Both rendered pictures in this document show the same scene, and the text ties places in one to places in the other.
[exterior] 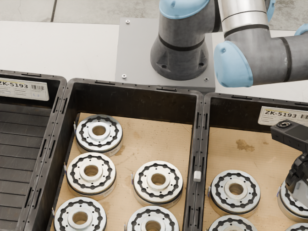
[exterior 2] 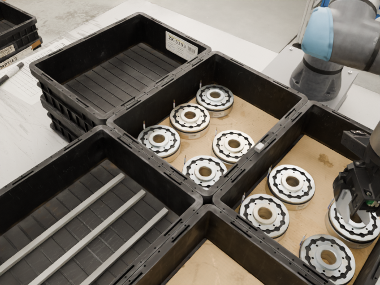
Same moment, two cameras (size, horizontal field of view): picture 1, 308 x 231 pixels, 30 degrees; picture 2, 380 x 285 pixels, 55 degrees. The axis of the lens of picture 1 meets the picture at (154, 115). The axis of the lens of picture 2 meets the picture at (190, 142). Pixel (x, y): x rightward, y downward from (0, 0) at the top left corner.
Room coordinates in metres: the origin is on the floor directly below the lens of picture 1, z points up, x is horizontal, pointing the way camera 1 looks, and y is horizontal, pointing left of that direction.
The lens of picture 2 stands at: (0.11, -0.25, 1.50)
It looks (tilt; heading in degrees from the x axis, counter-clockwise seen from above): 48 degrees down; 34
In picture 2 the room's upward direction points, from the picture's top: 4 degrees clockwise
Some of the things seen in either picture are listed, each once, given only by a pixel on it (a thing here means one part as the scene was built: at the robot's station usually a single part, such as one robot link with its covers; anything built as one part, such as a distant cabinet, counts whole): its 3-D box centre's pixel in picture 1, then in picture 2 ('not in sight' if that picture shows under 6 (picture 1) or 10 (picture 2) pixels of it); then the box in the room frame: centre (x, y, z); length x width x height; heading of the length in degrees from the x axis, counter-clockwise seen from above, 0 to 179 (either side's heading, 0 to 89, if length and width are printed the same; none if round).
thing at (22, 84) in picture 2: not in sight; (47, 68); (0.69, 0.76, 0.70); 0.33 x 0.23 x 0.01; 1
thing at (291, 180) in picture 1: (298, 176); (348, 185); (0.60, -0.27, 0.98); 0.05 x 0.02 x 0.09; 124
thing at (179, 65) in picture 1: (180, 45); (318, 72); (1.07, -0.06, 0.85); 0.15 x 0.15 x 0.10
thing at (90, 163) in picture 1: (91, 171); (189, 115); (0.67, 0.12, 0.86); 0.05 x 0.05 x 0.01
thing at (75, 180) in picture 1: (91, 172); (189, 117); (0.67, 0.12, 0.86); 0.10 x 0.10 x 0.01
